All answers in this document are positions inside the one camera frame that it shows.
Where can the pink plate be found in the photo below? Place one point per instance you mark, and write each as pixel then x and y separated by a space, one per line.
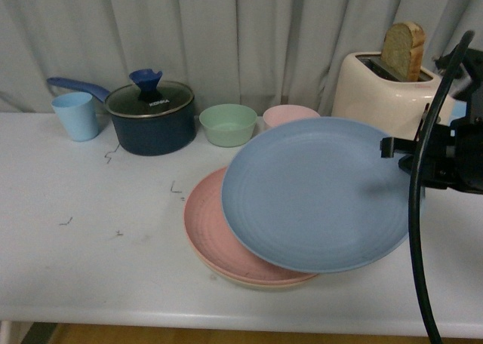
pixel 204 222

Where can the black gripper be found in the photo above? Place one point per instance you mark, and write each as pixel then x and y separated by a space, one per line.
pixel 454 156

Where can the grey curtain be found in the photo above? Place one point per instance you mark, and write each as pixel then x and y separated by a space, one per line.
pixel 256 52

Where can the glass pot lid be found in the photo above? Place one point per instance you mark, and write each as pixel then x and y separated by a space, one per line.
pixel 148 96

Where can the dark blue pot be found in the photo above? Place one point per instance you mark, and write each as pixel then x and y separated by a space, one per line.
pixel 142 136

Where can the cream toaster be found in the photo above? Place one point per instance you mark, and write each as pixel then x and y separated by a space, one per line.
pixel 367 93

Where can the light blue cup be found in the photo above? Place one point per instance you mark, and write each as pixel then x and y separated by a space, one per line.
pixel 459 110
pixel 77 115

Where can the bread slice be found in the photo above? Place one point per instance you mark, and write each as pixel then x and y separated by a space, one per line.
pixel 403 49

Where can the blue plate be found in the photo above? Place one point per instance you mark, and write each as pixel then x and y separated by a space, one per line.
pixel 316 196

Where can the green bowl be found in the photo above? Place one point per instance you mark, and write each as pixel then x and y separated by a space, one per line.
pixel 228 125

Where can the pink bowl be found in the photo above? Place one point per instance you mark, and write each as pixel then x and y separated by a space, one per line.
pixel 283 114

